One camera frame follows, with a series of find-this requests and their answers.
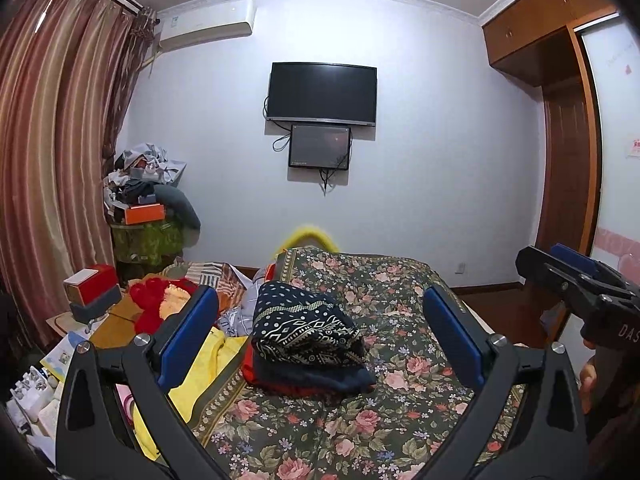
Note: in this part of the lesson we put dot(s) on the small black monitor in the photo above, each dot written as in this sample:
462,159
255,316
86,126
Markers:
319,146

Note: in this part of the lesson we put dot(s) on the orange box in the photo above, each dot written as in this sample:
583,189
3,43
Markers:
145,214

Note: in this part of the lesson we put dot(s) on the pile of clutter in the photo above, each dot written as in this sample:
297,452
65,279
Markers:
142,165

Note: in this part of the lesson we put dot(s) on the white grey cloth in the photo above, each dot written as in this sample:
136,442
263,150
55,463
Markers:
235,320

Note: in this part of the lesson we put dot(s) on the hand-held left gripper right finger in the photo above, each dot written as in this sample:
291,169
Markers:
452,345

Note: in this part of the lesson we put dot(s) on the dark floral bedspread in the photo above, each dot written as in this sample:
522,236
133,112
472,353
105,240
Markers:
400,310

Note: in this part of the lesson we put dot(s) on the grey pillow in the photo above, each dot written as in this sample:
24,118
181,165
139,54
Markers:
182,207

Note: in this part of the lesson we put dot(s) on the white air conditioner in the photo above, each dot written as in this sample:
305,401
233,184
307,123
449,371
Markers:
205,27

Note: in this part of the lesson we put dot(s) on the red folded garment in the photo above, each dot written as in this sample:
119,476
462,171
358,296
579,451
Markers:
260,377

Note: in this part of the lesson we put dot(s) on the brown striped curtain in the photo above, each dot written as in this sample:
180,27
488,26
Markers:
60,135

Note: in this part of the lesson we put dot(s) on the beige patterned cloth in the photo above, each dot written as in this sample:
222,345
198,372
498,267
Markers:
220,280

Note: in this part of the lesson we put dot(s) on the yellow cloth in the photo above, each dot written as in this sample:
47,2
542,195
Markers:
210,360

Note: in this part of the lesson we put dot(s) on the red white door sticker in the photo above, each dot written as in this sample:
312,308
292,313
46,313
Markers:
635,147

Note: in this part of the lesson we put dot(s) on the white sliding wardrobe door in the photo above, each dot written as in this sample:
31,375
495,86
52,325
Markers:
617,110

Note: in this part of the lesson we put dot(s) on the navy patterned hooded robe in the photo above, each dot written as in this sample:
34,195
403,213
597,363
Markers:
300,330

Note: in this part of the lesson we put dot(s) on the pile of white packets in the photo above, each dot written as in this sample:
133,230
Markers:
37,390

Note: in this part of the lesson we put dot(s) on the grey box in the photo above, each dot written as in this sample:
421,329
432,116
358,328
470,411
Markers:
97,307

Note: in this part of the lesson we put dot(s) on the green patterned cloth cover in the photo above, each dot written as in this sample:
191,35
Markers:
147,242

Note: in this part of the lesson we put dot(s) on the red knitted cloth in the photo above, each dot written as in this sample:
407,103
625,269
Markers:
147,295

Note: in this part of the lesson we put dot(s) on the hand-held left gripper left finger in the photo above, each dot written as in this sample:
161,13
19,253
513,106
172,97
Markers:
187,345

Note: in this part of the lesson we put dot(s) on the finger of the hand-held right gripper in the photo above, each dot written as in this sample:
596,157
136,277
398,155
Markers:
545,265
575,259

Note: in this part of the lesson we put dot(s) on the brown cardboard sheet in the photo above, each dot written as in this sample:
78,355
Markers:
117,330

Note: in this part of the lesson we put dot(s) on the person's right hand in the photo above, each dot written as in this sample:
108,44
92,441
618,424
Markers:
587,380

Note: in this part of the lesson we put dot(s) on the black wall television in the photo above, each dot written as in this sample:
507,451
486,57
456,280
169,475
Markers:
322,94

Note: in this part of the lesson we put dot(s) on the brown wooden door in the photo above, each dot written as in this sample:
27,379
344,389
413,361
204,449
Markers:
567,170

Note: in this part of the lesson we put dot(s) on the red box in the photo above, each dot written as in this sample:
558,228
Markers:
100,282

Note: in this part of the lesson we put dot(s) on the wooden overhead cabinet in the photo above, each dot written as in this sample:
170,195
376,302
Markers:
530,35

